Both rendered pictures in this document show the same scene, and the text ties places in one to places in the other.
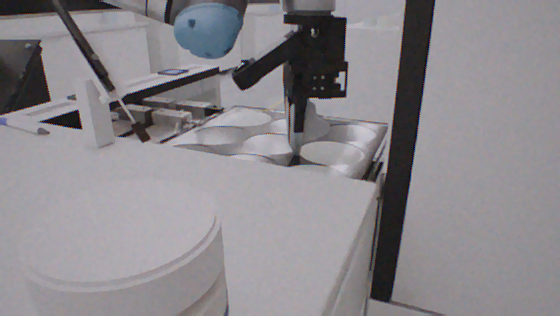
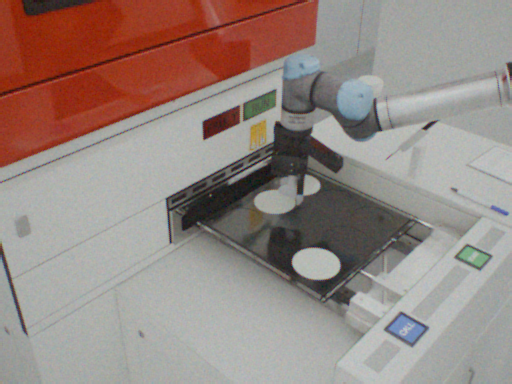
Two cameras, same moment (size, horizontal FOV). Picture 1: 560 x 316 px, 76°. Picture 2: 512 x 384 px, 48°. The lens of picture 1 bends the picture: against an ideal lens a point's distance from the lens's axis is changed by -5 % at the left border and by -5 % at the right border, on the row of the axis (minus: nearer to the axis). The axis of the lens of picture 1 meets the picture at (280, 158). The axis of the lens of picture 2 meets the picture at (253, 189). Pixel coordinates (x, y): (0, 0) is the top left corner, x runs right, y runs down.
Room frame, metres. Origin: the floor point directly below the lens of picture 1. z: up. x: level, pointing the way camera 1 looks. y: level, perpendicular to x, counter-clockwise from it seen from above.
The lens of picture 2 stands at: (1.67, 0.23, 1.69)
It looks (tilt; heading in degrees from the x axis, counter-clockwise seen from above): 34 degrees down; 198
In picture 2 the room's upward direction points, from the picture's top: 1 degrees clockwise
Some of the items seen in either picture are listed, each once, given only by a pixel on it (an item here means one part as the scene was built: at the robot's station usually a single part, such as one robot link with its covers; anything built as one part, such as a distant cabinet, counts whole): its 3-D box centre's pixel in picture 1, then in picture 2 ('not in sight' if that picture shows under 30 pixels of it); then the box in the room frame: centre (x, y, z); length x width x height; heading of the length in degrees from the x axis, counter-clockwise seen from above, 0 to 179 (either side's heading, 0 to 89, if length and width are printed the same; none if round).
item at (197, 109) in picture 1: (193, 108); (371, 310); (0.84, 0.20, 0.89); 0.08 x 0.03 x 0.03; 67
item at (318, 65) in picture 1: (312, 57); (292, 148); (0.56, -0.05, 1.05); 0.09 x 0.08 x 0.12; 101
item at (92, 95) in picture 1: (100, 93); (412, 149); (0.43, 0.21, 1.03); 0.06 x 0.04 x 0.13; 67
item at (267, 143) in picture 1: (272, 144); (307, 220); (0.61, 0.01, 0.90); 0.34 x 0.34 x 0.01; 66
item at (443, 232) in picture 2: not in sight; (449, 235); (0.55, 0.33, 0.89); 0.08 x 0.03 x 0.03; 67
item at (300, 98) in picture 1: (297, 102); not in sight; (0.54, -0.03, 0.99); 0.05 x 0.02 x 0.09; 11
